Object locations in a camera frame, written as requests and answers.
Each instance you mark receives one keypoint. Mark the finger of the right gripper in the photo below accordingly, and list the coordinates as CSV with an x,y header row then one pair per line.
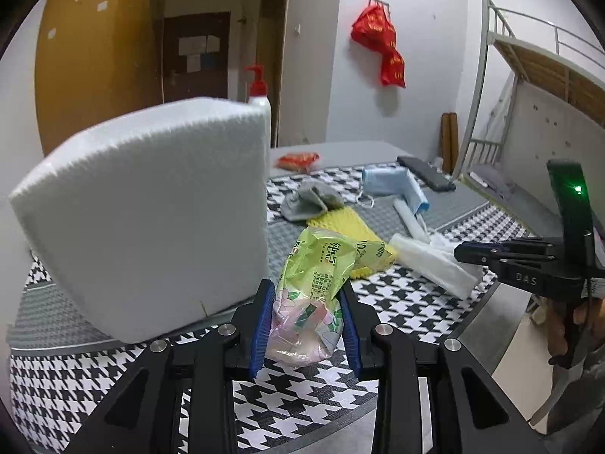
x,y
530,253

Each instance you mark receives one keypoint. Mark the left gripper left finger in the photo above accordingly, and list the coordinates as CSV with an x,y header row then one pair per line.
x,y
140,413

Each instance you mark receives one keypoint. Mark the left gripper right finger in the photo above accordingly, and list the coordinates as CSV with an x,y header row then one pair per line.
x,y
469,412

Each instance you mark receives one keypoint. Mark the green tissue pack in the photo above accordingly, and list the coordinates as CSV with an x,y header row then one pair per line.
x,y
307,317

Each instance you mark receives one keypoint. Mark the white foam tube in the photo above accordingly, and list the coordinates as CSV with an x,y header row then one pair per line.
x,y
414,223

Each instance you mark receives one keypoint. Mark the blue face mask pack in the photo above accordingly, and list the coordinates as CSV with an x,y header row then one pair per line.
x,y
397,181

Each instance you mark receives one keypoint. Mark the yellow foam fruit net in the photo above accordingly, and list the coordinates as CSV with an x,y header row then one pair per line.
x,y
347,222

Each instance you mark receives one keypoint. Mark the grey sock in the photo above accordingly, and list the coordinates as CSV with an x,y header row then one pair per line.
x,y
310,200

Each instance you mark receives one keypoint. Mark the person right hand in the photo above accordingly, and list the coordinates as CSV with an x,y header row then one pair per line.
x,y
567,314

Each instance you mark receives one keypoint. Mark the black smartphone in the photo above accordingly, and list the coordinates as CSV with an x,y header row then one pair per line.
x,y
429,174

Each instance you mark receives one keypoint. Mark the white styrofoam box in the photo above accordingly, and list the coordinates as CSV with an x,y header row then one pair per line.
x,y
156,219

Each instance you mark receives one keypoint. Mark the metal bunk bed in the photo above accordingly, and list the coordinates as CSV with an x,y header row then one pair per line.
x,y
538,96

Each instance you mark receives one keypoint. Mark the red snack packet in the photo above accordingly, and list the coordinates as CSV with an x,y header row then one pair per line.
x,y
298,161

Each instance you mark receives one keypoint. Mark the white red pump bottle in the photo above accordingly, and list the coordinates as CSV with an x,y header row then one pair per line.
x,y
258,96

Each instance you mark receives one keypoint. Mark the red hanging bag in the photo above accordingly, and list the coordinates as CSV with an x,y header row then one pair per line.
x,y
375,31

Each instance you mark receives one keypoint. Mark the dark brown entrance door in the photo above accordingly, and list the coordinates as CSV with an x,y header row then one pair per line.
x,y
196,56

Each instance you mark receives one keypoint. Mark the wooden wardrobe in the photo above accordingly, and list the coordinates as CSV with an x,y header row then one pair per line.
x,y
95,60

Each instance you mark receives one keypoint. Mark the wooden boards against wall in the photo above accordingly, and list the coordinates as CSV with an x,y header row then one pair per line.
x,y
449,141

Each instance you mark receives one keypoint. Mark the side doorway frame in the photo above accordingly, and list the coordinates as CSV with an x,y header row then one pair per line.
x,y
270,54

